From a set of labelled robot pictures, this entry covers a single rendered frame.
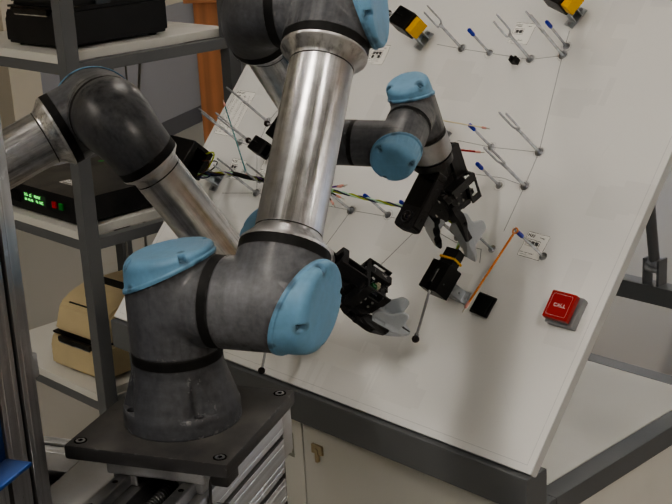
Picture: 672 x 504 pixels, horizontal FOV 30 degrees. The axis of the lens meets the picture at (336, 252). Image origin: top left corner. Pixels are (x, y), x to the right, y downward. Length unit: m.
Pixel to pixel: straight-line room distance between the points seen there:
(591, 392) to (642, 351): 2.34
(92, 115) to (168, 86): 7.17
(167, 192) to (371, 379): 0.66
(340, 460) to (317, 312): 1.00
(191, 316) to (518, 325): 0.84
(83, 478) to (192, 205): 0.43
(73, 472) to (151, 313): 0.31
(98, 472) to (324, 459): 0.85
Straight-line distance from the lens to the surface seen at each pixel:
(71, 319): 3.16
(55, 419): 4.56
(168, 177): 1.85
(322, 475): 2.52
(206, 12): 4.09
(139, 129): 1.83
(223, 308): 1.49
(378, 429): 2.28
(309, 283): 1.46
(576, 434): 2.38
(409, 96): 2.04
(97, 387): 3.02
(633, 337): 5.02
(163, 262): 1.51
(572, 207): 2.26
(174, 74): 9.10
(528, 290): 2.22
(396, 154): 1.96
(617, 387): 2.58
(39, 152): 1.94
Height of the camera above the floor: 1.84
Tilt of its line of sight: 18 degrees down
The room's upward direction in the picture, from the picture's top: 3 degrees counter-clockwise
